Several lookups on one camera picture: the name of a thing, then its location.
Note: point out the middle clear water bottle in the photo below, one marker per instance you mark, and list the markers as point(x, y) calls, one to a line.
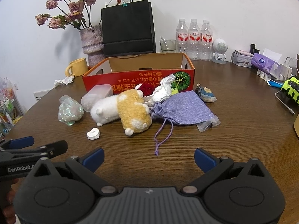
point(194, 40)

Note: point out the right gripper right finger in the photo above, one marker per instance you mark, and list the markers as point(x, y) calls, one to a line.
point(213, 168)

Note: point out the person's left hand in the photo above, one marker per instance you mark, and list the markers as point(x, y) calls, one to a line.
point(7, 197)

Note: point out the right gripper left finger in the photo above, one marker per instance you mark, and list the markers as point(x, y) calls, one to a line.
point(83, 169)

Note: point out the yellow ceramic mug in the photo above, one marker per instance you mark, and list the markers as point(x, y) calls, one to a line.
point(77, 67)

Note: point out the iridescent plastic bag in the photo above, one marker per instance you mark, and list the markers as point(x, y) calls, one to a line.
point(70, 111)

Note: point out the purple tissue pack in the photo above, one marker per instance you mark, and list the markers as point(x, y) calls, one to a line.
point(266, 64)

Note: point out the purple ceramic vase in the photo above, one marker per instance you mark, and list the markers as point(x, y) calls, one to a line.
point(92, 44)

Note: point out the white astronaut figure speaker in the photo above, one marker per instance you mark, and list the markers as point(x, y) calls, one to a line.
point(220, 47)

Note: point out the left clear water bottle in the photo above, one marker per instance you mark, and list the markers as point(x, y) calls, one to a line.
point(182, 37)

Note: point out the white charger with cable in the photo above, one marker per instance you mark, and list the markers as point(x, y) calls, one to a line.
point(288, 68)

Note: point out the white plastic bag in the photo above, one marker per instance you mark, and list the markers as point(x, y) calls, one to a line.
point(162, 92)

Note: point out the white floral tin box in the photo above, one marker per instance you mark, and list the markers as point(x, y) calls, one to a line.
point(242, 58)

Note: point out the dried pink rose bouquet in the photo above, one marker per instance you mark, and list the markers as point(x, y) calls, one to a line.
point(76, 13)

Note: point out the small white round object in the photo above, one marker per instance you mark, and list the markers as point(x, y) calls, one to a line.
point(93, 134)

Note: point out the crumpled white tissue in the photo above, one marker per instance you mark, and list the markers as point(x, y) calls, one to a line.
point(65, 81)

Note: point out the black paper shopping bag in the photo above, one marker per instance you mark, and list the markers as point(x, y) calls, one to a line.
point(128, 28)

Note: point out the clear plastic cotton swab container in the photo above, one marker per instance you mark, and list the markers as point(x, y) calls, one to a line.
point(94, 95)

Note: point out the clear water bottle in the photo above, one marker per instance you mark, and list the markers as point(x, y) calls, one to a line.
point(194, 40)
point(207, 38)
point(182, 37)

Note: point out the white straw spoon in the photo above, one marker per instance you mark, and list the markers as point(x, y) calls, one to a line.
point(164, 46)

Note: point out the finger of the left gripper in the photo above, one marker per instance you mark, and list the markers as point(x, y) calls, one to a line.
point(51, 150)
point(20, 143)

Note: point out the grey glass tumbler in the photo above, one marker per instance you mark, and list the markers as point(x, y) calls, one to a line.
point(171, 45)

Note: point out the red orange cardboard box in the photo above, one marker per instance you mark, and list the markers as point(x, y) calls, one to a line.
point(126, 72)

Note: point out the blue packaged snack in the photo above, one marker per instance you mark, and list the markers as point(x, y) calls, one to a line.
point(205, 94)

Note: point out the white and tan plush toy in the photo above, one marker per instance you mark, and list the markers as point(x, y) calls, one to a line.
point(128, 106)

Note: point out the right clear water bottle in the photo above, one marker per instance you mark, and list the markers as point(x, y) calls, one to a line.
point(207, 38)

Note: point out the purple drawstring fabric pouch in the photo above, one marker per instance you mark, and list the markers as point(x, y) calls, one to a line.
point(181, 109)

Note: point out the small clear zip bag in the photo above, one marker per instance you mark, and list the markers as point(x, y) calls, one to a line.
point(212, 122)

